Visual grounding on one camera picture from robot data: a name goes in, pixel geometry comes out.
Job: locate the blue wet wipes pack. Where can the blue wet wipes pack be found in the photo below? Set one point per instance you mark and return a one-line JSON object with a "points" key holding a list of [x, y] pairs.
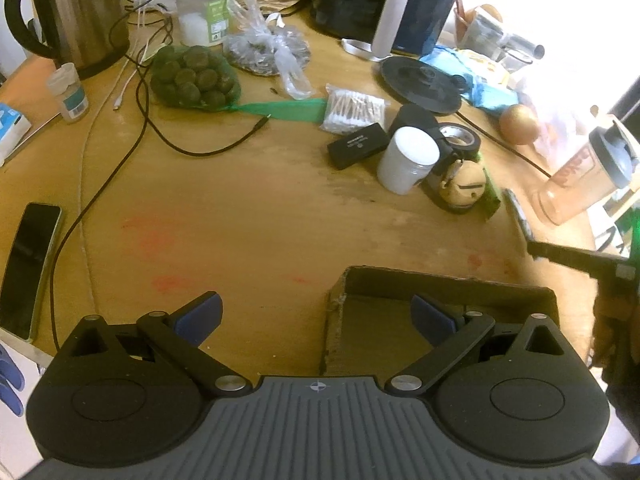
{"points": [[486, 82]]}

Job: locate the yellow bear figurine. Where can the yellow bear figurine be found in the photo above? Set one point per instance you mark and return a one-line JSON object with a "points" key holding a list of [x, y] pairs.
{"points": [[456, 185]]}

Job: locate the clear shaker bottle grey lid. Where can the clear shaker bottle grey lid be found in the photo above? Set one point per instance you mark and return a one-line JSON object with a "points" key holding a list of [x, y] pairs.
{"points": [[604, 164]]}

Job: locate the apple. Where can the apple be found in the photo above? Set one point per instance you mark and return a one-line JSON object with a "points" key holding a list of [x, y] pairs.
{"points": [[519, 125]]}

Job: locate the dark blue air fryer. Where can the dark blue air fryer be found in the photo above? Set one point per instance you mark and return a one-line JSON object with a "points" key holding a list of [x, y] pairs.
{"points": [[407, 26]]}

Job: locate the stainless steel electric kettle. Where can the stainless steel electric kettle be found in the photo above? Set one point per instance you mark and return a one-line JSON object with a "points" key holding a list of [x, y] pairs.
{"points": [[91, 34]]}

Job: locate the translucent plastic bag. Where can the translucent plastic bag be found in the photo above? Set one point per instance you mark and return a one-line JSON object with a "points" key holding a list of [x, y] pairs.
{"points": [[564, 122]]}

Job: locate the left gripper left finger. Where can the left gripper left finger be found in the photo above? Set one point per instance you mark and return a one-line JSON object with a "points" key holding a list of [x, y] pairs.
{"points": [[178, 336]]}

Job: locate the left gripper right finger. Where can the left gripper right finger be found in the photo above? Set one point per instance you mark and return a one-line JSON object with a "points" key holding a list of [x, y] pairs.
{"points": [[453, 334]]}

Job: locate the small black rectangular box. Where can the small black rectangular box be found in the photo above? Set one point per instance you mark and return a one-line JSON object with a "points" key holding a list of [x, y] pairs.
{"points": [[358, 146]]}

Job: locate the plastic bag of seeds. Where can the plastic bag of seeds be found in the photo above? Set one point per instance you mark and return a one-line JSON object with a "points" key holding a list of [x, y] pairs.
{"points": [[268, 47]]}

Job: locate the bag of cotton swabs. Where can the bag of cotton swabs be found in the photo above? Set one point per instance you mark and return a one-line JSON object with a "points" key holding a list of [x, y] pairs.
{"points": [[348, 111]]}

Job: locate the brown cardboard box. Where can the brown cardboard box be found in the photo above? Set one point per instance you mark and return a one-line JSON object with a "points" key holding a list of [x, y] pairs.
{"points": [[380, 320]]}

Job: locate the black kettle base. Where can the black kettle base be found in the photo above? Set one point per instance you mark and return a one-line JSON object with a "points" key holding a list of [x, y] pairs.
{"points": [[411, 81]]}

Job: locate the white round container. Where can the white round container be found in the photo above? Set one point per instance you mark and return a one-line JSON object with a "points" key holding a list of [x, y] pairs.
{"points": [[407, 160]]}

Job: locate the small clear pill bottle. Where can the small clear pill bottle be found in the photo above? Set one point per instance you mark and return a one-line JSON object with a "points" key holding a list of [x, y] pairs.
{"points": [[65, 86]]}

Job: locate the black smartphone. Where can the black smartphone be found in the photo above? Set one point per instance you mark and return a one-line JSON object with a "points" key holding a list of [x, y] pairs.
{"points": [[26, 269]]}

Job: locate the white blue carton box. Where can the white blue carton box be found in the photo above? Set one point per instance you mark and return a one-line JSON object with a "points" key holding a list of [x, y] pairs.
{"points": [[14, 126]]}

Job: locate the black electrical tape roll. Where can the black electrical tape roll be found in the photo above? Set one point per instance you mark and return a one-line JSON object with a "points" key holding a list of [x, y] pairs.
{"points": [[463, 141]]}

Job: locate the green net bag of limes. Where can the green net bag of limes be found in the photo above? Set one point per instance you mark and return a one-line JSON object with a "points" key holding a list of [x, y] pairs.
{"points": [[198, 78]]}

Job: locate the green tube with black cap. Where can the green tube with black cap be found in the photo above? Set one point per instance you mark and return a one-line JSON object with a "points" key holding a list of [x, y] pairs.
{"points": [[491, 199]]}

